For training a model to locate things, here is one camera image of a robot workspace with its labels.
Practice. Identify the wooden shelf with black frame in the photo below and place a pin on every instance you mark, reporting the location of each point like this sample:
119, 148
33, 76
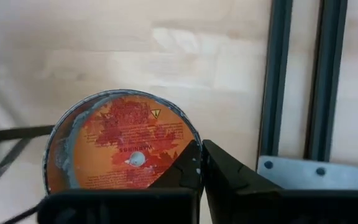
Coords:
20, 132

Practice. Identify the silver metal mounting plate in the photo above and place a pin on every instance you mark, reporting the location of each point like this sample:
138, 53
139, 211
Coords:
297, 174

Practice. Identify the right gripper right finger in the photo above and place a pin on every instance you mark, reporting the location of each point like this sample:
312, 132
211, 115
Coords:
222, 180

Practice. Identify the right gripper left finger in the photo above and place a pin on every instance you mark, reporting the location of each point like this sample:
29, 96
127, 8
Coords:
185, 174

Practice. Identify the orange glass candle jar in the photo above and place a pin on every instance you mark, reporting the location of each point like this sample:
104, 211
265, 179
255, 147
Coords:
120, 140

